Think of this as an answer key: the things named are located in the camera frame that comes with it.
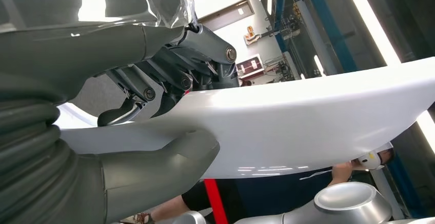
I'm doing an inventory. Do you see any red barrier belt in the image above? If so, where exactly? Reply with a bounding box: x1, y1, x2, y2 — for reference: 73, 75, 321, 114
203, 179, 229, 224

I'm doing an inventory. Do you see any person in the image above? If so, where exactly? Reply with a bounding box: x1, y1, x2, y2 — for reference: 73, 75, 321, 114
118, 142, 397, 224

